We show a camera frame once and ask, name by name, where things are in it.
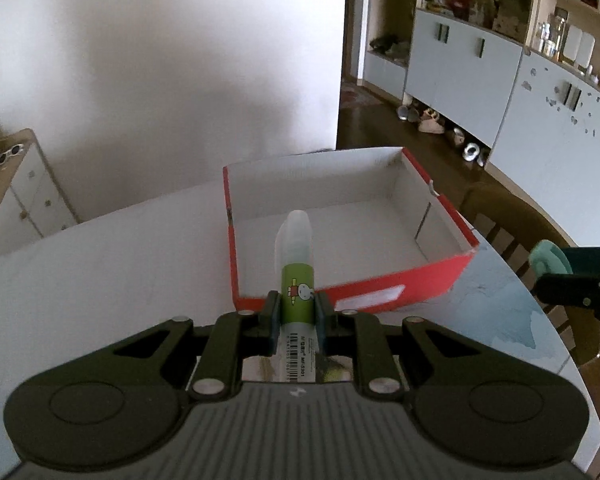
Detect wooden chair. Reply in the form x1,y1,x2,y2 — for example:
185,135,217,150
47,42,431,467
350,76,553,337
460,182,600,367

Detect white green glue tube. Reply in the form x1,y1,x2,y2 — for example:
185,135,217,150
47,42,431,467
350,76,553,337
275,210,317,382

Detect white sunglasses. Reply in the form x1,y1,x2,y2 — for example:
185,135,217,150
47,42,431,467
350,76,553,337
0,143,27,168

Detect white side cabinet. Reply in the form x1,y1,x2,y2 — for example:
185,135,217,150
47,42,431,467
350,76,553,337
0,128,79,257

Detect red cardboard box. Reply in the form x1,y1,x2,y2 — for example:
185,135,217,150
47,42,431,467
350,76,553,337
223,146,479,312

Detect white wall cabinet unit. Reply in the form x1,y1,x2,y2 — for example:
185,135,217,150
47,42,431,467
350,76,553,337
362,0,600,248

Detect mint green sharpener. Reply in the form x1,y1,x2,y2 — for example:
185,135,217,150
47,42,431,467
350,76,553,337
528,240,572,278

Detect dark brown door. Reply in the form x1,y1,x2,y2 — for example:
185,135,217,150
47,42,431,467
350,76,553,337
341,0,363,80

